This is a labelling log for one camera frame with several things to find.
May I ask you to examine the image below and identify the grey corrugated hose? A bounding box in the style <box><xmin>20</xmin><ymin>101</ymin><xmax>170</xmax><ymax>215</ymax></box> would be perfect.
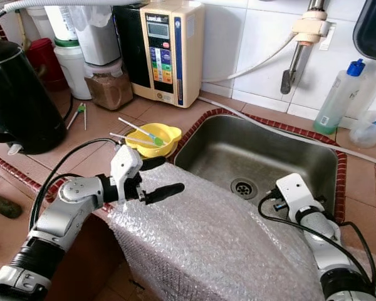
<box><xmin>0</xmin><ymin>0</ymin><xmax>142</xmax><ymax>31</ymax></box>

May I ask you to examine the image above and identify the yellow plastic bowl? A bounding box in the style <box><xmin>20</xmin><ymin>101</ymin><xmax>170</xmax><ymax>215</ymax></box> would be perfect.
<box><xmin>125</xmin><ymin>122</ymin><xmax>183</xmax><ymax>159</ymax></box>

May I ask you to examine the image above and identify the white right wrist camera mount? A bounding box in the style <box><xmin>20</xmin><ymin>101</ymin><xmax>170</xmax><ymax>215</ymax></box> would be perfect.
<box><xmin>275</xmin><ymin>172</ymin><xmax>322</xmax><ymax>218</ymax></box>

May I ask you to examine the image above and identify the red plastic container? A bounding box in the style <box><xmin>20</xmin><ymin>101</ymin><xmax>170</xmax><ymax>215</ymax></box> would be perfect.
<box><xmin>25</xmin><ymin>38</ymin><xmax>58</xmax><ymax>90</ymax></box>

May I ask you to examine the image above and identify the clear soap bottle blue cap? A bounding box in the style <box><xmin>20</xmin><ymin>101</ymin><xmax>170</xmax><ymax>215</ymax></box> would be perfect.
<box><xmin>313</xmin><ymin>58</ymin><xmax>367</xmax><ymax>136</ymax></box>

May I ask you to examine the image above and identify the bubble wrap sheet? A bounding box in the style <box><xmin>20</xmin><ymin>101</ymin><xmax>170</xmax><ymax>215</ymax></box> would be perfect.
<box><xmin>107</xmin><ymin>164</ymin><xmax>376</xmax><ymax>301</ymax></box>

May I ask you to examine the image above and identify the white grey training chopstick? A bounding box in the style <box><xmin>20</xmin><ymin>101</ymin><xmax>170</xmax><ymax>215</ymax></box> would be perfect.
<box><xmin>110</xmin><ymin>132</ymin><xmax>154</xmax><ymax>147</ymax></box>
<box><xmin>118</xmin><ymin>117</ymin><xmax>160</xmax><ymax>144</ymax></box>

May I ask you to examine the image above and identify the cream faucet diverter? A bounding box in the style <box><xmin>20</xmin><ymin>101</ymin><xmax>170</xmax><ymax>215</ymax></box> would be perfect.
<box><xmin>291</xmin><ymin>16</ymin><xmax>337</xmax><ymax>46</ymax></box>

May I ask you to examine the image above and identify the dark oblong block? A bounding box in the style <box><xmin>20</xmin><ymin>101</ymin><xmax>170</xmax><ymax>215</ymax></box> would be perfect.
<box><xmin>0</xmin><ymin>190</ymin><xmax>23</xmax><ymax>221</ymax></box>

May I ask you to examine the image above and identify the white labelled bottle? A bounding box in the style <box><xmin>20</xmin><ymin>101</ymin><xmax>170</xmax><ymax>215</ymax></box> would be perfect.
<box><xmin>44</xmin><ymin>5</ymin><xmax>80</xmax><ymax>43</ymax></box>

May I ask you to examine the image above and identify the sink drain strainer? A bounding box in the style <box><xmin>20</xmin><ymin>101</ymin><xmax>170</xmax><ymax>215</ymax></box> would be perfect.
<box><xmin>231</xmin><ymin>177</ymin><xmax>259</xmax><ymax>200</ymax></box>

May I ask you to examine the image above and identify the white chopstick teal grip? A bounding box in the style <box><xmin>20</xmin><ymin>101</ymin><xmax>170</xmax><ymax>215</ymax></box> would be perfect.
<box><xmin>66</xmin><ymin>105</ymin><xmax>83</xmax><ymax>130</ymax></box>

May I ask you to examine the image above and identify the black pan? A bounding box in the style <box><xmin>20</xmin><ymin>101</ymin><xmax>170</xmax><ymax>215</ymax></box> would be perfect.
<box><xmin>352</xmin><ymin>0</ymin><xmax>376</xmax><ymax>46</ymax></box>

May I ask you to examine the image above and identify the white flexible hose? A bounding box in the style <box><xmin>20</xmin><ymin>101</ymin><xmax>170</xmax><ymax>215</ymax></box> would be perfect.
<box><xmin>201</xmin><ymin>31</ymin><xmax>301</xmax><ymax>85</ymax></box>
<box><xmin>197</xmin><ymin>96</ymin><xmax>376</xmax><ymax>169</ymax></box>

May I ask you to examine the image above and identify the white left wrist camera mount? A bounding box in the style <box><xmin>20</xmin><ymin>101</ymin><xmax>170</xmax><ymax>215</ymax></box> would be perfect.
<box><xmin>109</xmin><ymin>144</ymin><xmax>144</xmax><ymax>189</ymax></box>

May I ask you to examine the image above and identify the translucent plastic jug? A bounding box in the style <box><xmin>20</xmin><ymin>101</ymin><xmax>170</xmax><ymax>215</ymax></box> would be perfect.
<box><xmin>72</xmin><ymin>5</ymin><xmax>121</xmax><ymax>67</ymax></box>

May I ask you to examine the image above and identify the cream water ionizer machine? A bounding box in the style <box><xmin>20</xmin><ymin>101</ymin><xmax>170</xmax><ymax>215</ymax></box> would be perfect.
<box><xmin>113</xmin><ymin>0</ymin><xmax>206</xmax><ymax>108</ymax></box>

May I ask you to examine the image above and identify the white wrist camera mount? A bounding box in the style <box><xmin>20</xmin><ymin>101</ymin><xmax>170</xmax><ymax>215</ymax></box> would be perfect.
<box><xmin>275</xmin><ymin>172</ymin><xmax>322</xmax><ymax>218</ymax></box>
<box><xmin>109</xmin><ymin>144</ymin><xmax>144</xmax><ymax>189</ymax></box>

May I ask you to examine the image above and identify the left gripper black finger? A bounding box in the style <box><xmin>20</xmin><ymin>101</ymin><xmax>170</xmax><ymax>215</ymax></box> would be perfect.
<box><xmin>145</xmin><ymin>182</ymin><xmax>186</xmax><ymax>206</ymax></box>

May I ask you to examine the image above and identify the metal faucet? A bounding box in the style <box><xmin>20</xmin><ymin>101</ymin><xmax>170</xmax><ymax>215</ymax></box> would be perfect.
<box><xmin>280</xmin><ymin>0</ymin><xmax>328</xmax><ymax>96</ymax></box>

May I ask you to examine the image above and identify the white jar green lid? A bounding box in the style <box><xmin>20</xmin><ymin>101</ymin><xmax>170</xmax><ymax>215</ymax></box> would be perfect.
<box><xmin>53</xmin><ymin>39</ymin><xmax>92</xmax><ymax>101</ymax></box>

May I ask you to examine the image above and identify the clear plastic cup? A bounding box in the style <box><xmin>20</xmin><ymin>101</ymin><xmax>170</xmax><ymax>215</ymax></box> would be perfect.
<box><xmin>349</xmin><ymin>111</ymin><xmax>376</xmax><ymax>149</ymax></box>

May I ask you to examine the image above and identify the black electric kettle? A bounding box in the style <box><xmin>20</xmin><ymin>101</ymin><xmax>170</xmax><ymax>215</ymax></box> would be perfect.
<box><xmin>0</xmin><ymin>39</ymin><xmax>68</xmax><ymax>156</ymax></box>

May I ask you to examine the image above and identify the clear container brown powder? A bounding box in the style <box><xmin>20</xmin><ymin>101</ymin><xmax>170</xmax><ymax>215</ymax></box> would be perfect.
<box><xmin>85</xmin><ymin>60</ymin><xmax>132</xmax><ymax>112</ymax></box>

